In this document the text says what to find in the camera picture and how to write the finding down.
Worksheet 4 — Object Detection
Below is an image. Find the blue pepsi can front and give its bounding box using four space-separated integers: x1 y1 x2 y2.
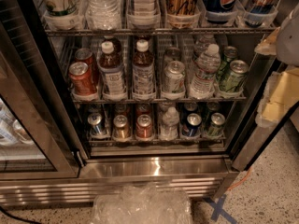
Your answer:
182 113 202 137

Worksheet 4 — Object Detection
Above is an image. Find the steel fridge door left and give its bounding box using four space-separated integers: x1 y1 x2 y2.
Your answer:
0 0 85 182

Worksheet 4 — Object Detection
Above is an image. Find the red coke can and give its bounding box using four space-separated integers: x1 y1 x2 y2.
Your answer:
74 48 101 86
68 62 97 96

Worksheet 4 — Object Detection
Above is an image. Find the red coke can front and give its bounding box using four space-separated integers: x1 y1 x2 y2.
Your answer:
68 62 97 96

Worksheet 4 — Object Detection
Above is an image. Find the orange cable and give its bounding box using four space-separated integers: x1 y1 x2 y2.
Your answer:
226 167 252 192

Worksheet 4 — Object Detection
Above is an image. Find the clear water bottle bottom shelf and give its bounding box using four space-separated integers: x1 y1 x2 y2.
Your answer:
160 106 179 141

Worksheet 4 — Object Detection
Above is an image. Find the brown tea bottle left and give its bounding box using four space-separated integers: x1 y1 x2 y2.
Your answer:
98 41 126 100

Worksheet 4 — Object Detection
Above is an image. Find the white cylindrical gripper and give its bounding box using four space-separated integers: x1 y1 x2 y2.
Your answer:
254 3 299 128

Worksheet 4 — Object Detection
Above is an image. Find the clear water bottle shelf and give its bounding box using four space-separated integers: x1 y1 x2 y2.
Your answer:
160 106 179 141
189 44 221 99

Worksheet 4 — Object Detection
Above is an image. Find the green can middle front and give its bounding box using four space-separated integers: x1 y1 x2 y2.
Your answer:
219 60 249 93

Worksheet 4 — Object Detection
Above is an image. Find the brown tea bottle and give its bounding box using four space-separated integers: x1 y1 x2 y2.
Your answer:
133 39 154 100
98 41 126 100

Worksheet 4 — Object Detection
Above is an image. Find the clear water bottle behind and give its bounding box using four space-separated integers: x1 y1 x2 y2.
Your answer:
158 102 174 115

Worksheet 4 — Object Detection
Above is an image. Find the white labelled bottle top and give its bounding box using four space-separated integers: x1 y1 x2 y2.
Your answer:
129 0 157 17

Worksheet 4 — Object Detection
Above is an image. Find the brown tea bottle right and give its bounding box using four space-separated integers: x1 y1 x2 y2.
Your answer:
133 39 154 100

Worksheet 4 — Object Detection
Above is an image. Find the red can bottom front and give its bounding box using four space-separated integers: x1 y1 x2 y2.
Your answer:
136 115 153 138

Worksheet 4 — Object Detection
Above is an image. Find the steel fridge door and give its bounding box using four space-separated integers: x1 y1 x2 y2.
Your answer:
0 0 85 182
232 46 299 171

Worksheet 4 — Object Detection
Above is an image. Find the green can bottom front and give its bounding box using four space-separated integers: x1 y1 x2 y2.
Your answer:
204 113 225 138

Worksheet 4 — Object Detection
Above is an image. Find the silver diet can front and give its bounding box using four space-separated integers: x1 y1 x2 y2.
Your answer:
163 61 185 94

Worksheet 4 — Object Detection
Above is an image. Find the steel fridge door right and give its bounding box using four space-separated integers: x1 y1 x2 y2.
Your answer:
232 46 299 171

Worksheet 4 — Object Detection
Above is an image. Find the silver can middle rear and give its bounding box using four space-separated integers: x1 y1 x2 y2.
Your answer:
163 47 181 66

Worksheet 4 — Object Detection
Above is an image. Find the green can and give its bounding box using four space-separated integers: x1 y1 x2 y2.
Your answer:
216 46 238 81
219 60 249 93
204 113 225 138

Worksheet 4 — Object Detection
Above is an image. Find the blue can bottom left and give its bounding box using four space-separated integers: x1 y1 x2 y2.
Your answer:
88 113 107 138

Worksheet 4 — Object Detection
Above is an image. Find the green can middle rear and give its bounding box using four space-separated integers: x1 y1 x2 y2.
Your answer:
216 46 238 81

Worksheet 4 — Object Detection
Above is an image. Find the black cable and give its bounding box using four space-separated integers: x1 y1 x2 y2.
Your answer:
0 206 43 224

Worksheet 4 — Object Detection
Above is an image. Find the large pepsi bottle top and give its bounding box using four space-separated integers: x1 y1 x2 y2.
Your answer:
203 0 240 25

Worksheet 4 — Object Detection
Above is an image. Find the clear water bottle middle shelf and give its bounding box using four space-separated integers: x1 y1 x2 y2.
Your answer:
189 44 221 99

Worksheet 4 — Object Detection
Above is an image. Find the large water bottle top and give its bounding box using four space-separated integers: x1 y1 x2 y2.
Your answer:
85 0 121 30

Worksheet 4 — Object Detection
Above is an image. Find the clear plastic bag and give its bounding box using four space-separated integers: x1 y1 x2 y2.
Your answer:
90 184 193 224

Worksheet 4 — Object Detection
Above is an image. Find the red coke can rear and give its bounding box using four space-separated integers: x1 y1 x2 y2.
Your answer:
74 48 101 86

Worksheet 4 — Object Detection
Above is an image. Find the gold can bottom front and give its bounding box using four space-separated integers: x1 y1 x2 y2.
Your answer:
113 115 130 140

